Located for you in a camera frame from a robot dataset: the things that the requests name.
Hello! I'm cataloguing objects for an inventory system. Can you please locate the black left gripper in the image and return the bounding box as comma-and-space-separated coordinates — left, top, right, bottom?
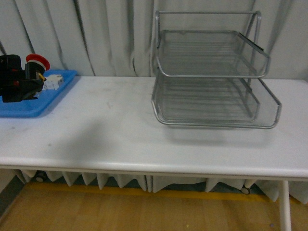
0, 54, 44, 103

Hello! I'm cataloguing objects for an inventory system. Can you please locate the red emergency stop button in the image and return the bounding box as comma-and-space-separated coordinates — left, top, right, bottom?
25, 53, 50, 83

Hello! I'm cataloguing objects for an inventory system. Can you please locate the silver mesh tray rack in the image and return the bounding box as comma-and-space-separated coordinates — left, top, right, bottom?
152, 11, 282, 129

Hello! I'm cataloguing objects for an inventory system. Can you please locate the blue plastic tray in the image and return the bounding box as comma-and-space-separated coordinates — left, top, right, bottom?
0, 70, 77, 118

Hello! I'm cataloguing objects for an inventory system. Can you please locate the white circuit breaker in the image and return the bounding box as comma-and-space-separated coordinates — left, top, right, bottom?
34, 74, 64, 98

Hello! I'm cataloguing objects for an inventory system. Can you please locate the white pleated curtain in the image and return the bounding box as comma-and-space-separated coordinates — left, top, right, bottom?
0, 0, 308, 80

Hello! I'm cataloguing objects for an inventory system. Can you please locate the white table leg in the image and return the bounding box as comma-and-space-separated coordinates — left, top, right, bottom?
279, 180, 292, 231

